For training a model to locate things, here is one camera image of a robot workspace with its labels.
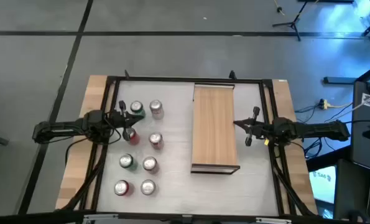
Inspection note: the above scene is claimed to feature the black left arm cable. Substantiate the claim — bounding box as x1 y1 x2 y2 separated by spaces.
65 136 94 167

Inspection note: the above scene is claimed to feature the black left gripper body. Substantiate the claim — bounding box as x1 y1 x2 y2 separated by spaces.
109 100 136 141

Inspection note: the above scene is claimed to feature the black desk foot bar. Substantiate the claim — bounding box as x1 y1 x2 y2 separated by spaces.
323 76 361 85

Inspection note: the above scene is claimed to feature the green Sprite can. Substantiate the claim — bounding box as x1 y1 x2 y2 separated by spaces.
129 100 147 119
119 153 139 172

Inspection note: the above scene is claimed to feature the silver Diet Coke can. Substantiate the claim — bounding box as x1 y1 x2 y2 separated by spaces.
140 179 157 197
149 99 165 121

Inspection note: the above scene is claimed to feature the wooden shelf black metal frame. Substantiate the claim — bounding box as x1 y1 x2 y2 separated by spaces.
190 82 241 175

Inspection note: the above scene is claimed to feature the red can black script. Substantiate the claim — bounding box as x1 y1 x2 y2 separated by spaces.
113 179 135 197
122 126 141 146

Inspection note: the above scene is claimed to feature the yellow cable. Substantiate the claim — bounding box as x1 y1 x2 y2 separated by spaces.
273 0 285 16

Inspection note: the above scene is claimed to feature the white glossy table board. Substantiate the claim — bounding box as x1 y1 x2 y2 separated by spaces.
96 80 280 217

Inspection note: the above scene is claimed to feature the floor cable bundle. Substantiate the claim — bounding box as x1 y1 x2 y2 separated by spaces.
295 104 356 159

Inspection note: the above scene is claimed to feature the white SA6 sign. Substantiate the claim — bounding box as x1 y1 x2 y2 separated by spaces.
308 166 337 205

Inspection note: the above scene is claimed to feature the silver aluminium bracket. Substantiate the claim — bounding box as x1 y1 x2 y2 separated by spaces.
83 213 119 224
255 217 293 224

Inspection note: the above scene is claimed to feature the black tripod stand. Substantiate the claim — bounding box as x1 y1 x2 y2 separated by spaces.
271 0 312 42

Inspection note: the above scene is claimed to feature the red Coke can white script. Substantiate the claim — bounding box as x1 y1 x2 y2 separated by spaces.
149 131 165 151
142 156 160 175

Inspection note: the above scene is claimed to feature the black side desk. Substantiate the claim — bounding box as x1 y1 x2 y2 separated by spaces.
333 158 370 224

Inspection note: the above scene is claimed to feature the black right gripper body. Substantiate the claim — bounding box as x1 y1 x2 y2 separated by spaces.
245 106 274 147

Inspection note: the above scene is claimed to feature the black aluminium table frame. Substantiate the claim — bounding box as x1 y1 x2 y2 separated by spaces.
55 70 318 218

